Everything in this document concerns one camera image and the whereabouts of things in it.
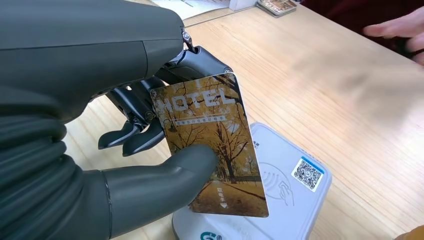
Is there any autumn-print hotel card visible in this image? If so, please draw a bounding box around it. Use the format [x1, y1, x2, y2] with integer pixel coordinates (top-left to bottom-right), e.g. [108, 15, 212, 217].
[149, 72, 270, 219]

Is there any printed paper sheet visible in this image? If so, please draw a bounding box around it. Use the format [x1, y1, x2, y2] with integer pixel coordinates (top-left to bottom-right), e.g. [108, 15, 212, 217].
[150, 0, 231, 21]

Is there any white card reader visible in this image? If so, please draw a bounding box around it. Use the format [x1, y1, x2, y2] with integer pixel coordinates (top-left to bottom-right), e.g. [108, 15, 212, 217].
[171, 121, 333, 240]

